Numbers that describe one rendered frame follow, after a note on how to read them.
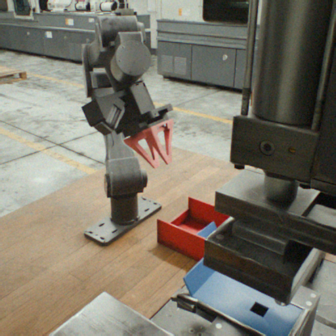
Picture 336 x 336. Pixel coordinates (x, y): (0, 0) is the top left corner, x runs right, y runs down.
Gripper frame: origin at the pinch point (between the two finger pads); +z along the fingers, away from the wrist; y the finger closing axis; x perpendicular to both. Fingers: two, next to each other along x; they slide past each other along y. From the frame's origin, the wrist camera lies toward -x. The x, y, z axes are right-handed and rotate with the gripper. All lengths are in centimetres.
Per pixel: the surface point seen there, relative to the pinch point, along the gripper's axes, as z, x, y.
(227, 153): 42, 245, -146
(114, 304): 17.7, -18.6, -5.0
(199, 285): 17.7, -13.5, 9.7
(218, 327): 21.1, -17.8, 14.3
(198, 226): 18.0, 10.5, -7.2
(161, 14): -168, 465, -305
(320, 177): 3.1, -20.4, 35.0
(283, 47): -8.2, -17.9, 35.0
